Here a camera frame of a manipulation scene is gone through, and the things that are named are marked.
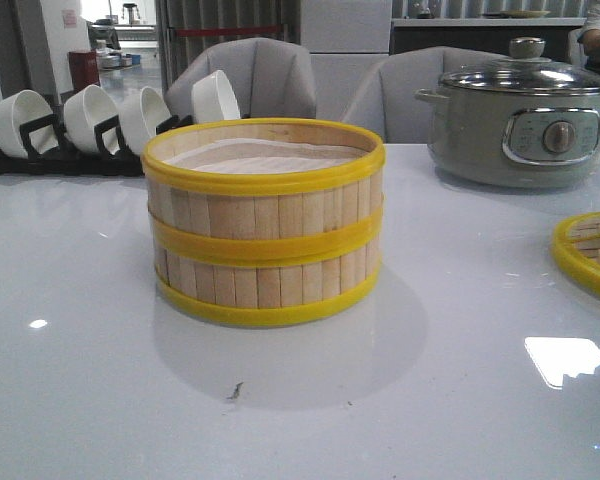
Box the bamboo steamer tray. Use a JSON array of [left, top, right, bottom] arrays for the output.
[[154, 236, 381, 328], [141, 118, 385, 271]]

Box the woven bamboo steamer lid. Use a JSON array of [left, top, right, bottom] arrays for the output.
[[551, 212, 600, 297]]

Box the right grey chair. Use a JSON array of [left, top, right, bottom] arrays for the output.
[[340, 46, 501, 144]]

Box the grey chair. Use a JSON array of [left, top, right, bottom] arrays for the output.
[[164, 38, 317, 119], [340, 46, 501, 144]]

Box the left grey chair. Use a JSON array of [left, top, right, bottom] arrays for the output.
[[164, 38, 317, 119]]

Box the white bowl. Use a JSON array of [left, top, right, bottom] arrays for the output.
[[119, 86, 171, 156], [63, 84, 118, 154], [191, 70, 241, 124], [0, 90, 52, 159]]

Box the white cabinet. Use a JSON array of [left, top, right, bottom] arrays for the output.
[[299, 1, 392, 120]]

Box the grey electric cooking pot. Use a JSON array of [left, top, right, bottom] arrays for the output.
[[414, 85, 600, 189]]

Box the red barrier tape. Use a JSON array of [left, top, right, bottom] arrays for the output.
[[168, 24, 284, 38]]

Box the black bowl rack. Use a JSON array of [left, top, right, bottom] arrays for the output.
[[0, 94, 196, 177]]

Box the red bin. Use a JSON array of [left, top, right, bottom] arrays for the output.
[[67, 50, 100, 93]]

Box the dark counter with shelf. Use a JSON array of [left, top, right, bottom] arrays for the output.
[[390, 17, 585, 61]]

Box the glass pot lid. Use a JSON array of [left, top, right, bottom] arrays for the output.
[[439, 37, 600, 96]]

